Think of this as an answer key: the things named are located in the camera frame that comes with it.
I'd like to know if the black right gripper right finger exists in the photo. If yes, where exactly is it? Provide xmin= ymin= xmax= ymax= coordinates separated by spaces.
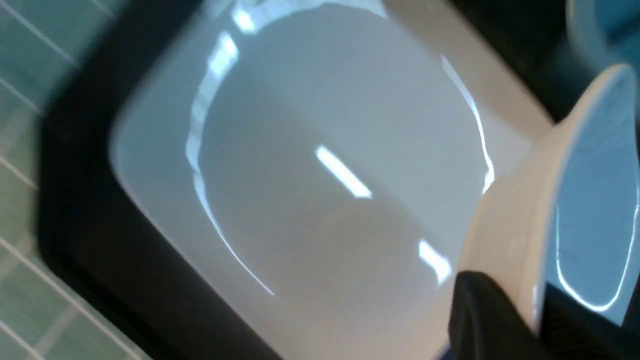
xmin=540 ymin=284 xmax=640 ymax=360

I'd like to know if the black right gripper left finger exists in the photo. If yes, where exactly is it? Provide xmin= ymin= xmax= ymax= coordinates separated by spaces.
xmin=447 ymin=271 xmax=551 ymax=360

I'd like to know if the small white sauce bowl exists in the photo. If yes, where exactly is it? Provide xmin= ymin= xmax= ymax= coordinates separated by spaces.
xmin=458 ymin=63 xmax=639 ymax=331

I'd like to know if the white square rice plate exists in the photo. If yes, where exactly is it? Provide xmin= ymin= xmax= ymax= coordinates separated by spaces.
xmin=109 ymin=0 xmax=553 ymax=360

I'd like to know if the blue-grey plastic bin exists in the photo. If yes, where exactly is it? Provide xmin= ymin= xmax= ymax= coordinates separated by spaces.
xmin=566 ymin=0 xmax=640 ymax=97

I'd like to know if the black serving tray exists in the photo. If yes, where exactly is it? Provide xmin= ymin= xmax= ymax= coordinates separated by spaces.
xmin=35 ymin=0 xmax=640 ymax=360

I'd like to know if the green checked tablecloth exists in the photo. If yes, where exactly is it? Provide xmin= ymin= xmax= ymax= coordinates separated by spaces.
xmin=0 ymin=0 xmax=149 ymax=360

